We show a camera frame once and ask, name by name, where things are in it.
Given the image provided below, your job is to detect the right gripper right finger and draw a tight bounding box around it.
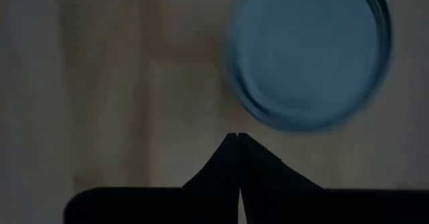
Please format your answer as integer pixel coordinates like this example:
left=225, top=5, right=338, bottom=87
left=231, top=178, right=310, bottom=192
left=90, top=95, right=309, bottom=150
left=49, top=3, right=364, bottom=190
left=237, top=132, right=324, bottom=188

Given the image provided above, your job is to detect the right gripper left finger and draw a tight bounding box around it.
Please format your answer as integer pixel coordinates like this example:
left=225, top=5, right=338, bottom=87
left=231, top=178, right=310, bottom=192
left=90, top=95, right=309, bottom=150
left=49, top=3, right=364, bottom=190
left=182, top=132, right=239, bottom=188

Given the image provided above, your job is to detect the green label silver top can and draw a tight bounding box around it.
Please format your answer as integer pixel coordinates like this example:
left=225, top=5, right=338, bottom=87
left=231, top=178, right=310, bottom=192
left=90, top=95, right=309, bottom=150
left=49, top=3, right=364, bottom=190
left=225, top=0, right=393, bottom=133

